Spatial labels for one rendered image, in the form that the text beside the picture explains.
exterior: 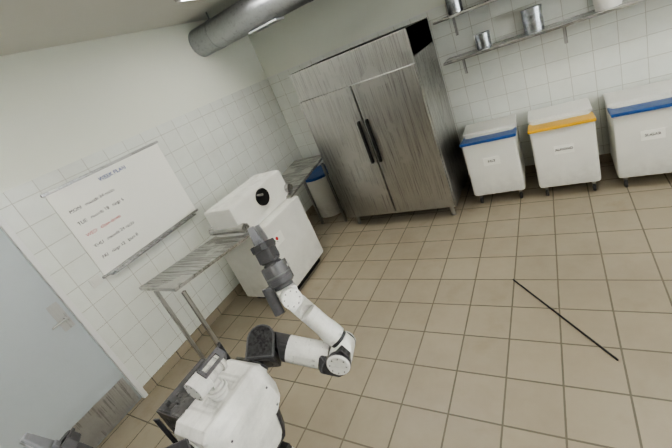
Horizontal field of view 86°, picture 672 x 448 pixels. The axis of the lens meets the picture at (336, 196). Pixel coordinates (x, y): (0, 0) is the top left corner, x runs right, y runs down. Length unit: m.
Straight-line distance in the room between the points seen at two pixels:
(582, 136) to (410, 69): 1.68
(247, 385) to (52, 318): 2.66
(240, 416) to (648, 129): 3.74
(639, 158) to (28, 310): 5.16
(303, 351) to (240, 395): 0.23
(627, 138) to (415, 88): 1.88
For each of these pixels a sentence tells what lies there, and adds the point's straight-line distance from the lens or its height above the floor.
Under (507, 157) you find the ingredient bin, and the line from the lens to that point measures 4.09.
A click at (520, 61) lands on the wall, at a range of 4.46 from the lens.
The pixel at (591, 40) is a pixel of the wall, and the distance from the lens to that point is 4.46.
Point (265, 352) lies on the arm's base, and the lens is 1.32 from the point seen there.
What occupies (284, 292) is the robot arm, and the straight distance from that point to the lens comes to 1.17.
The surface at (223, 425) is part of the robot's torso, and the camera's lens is 1.21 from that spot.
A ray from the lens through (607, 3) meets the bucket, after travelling 4.17.
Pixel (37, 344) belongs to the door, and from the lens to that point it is 3.73.
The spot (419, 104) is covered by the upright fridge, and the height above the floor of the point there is 1.35.
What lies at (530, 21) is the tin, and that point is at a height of 1.67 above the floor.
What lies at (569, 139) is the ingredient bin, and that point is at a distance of 4.02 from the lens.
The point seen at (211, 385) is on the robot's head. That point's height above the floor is 1.44.
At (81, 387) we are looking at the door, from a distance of 3.92.
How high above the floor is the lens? 2.13
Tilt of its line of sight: 21 degrees down
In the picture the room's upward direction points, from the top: 23 degrees counter-clockwise
